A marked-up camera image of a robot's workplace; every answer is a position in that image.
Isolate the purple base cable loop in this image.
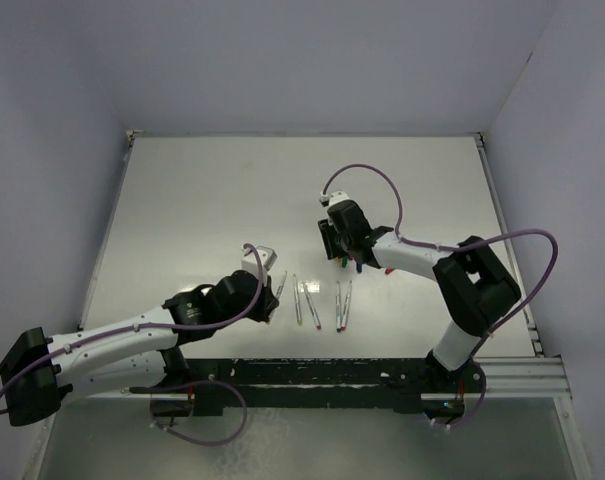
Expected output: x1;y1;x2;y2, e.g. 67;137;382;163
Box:
149;377;249;445

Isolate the yellow pen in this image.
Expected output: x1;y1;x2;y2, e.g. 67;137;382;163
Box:
267;270;288;324

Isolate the purple pen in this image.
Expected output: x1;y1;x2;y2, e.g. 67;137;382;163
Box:
302;282;322;331

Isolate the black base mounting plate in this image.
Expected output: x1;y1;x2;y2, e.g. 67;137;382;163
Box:
132;352;486;418

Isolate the blue pen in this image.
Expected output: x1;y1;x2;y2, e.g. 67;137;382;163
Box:
335;281;342;333

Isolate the aluminium frame rail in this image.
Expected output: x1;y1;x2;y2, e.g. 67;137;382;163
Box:
474;133;571;399

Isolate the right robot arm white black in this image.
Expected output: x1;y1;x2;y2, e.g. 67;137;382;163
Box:
318;191;521;391

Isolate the green pen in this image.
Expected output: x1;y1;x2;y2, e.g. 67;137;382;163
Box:
292;273;303;326

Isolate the red pen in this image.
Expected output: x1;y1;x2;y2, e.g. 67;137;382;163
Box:
341;280;353;332

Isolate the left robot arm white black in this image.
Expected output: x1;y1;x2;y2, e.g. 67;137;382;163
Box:
0;270;279;427

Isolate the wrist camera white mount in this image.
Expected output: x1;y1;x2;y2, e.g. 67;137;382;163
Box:
319;190;350;208
241;244;278;277

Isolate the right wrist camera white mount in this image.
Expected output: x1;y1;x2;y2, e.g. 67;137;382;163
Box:
319;190;350;208

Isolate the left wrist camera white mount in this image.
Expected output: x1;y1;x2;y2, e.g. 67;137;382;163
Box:
241;244;278;277

